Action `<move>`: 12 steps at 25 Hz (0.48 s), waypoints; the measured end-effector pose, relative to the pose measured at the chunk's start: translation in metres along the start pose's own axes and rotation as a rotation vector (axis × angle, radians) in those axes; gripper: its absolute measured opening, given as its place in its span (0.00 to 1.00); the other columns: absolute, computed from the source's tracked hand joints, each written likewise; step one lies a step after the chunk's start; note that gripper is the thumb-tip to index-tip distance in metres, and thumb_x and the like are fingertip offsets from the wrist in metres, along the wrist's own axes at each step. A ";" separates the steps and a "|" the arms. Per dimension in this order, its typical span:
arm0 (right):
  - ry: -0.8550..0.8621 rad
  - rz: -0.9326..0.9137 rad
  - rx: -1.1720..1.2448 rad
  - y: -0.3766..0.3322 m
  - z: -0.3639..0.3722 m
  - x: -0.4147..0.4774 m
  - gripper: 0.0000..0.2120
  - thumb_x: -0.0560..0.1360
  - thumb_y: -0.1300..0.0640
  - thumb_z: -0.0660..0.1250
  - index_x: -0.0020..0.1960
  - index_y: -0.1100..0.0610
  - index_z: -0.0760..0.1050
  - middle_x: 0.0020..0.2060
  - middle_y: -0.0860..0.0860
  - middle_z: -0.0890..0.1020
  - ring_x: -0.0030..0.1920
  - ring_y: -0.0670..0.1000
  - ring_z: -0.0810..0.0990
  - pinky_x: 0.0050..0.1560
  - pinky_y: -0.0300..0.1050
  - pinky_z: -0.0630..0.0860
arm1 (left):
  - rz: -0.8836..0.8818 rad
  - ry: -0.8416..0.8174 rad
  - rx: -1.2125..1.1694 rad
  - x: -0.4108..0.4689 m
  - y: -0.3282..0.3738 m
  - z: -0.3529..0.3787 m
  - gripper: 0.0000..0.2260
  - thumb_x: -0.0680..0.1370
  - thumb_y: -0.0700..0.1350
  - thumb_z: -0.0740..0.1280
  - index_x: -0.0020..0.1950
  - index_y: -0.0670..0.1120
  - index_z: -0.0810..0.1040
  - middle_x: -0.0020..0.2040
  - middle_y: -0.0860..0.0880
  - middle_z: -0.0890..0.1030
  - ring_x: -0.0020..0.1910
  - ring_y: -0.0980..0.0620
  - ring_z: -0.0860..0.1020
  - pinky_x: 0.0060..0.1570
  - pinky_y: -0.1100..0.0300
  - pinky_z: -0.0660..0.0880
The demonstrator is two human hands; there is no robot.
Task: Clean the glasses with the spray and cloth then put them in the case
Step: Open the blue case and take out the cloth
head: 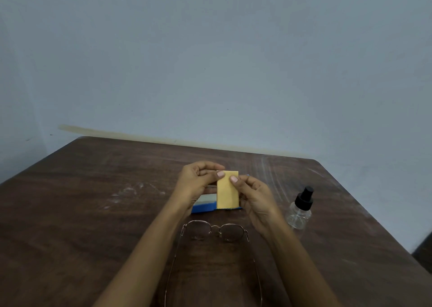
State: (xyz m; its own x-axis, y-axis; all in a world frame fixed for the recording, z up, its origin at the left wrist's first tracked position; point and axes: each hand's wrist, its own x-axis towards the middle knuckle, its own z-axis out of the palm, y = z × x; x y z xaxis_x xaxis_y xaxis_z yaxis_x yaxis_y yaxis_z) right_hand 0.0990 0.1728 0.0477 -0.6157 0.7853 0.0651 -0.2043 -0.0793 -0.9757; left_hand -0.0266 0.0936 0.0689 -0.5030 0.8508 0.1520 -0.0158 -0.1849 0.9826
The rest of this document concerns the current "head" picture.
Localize yellow cleaning cloth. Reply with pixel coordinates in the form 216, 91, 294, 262
216, 170, 241, 211

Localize blue glasses case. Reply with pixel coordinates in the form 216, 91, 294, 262
191, 173, 250, 214

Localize person's right hand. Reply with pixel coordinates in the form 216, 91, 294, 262
229, 174, 285, 237

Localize metal-framed eyeglasses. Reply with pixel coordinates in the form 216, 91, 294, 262
164, 219, 263, 307

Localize person's left hand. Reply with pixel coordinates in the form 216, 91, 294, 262
170, 161, 226, 213

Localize clear spray bottle black cap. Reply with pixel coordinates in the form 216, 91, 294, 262
285, 186, 315, 231

